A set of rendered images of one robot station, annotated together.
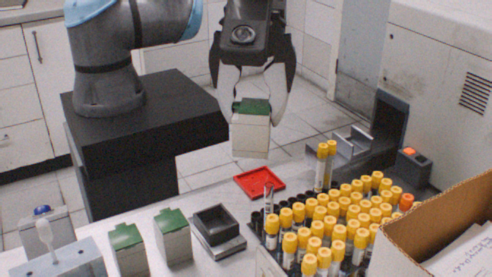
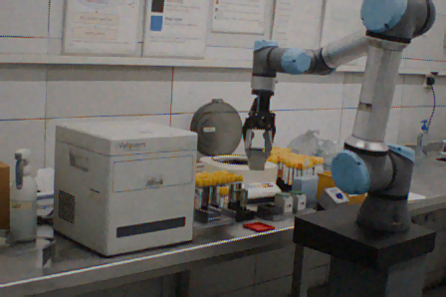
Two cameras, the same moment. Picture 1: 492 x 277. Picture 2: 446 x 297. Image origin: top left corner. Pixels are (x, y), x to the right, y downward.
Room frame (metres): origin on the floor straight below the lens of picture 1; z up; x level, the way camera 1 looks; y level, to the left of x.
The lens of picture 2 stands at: (2.46, -0.60, 1.42)
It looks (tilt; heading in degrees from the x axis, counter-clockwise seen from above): 9 degrees down; 166
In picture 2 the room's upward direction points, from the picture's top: 4 degrees clockwise
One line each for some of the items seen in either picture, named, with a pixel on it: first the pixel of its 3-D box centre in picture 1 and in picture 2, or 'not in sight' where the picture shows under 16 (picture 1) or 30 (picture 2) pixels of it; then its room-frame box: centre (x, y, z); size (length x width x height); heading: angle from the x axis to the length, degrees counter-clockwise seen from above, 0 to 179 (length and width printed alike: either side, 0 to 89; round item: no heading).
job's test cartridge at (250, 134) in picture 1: (252, 129); (256, 158); (0.47, -0.01, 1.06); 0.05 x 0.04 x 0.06; 83
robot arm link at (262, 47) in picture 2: not in sight; (266, 58); (0.50, -0.01, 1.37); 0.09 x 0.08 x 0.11; 26
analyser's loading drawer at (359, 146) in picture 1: (359, 143); (201, 218); (0.66, -0.21, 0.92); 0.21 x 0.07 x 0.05; 119
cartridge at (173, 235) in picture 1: (172, 235); (283, 203); (0.44, 0.10, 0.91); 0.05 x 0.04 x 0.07; 29
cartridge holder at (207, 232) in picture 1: (216, 227); (268, 211); (0.47, 0.05, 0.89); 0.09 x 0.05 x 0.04; 32
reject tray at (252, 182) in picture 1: (259, 182); (259, 226); (0.60, -0.02, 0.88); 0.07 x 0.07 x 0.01; 29
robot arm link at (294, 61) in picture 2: not in sight; (293, 61); (0.58, 0.05, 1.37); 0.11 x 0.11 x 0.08; 26
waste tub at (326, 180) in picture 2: not in sight; (340, 187); (0.27, 0.38, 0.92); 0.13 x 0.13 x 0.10; 27
